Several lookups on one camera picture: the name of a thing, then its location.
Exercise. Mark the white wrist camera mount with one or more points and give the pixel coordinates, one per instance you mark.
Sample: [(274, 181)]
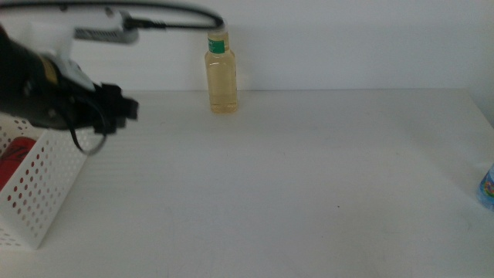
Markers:
[(50, 34)]

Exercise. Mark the white perforated plastic basket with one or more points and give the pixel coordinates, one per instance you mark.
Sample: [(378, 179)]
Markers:
[(85, 148)]

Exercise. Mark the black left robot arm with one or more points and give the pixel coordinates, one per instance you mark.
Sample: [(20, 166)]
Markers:
[(15, 77)]

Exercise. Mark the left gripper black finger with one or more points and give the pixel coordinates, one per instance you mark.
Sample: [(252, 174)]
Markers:
[(123, 104), (112, 125)]

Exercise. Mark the red cola can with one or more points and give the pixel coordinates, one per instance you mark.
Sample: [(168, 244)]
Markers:
[(13, 162)]

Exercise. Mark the yellow liquid bottle green label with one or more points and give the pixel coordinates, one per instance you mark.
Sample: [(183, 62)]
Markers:
[(220, 81)]

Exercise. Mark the clear water bottle blue cap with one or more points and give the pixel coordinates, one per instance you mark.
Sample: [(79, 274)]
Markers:
[(487, 189)]

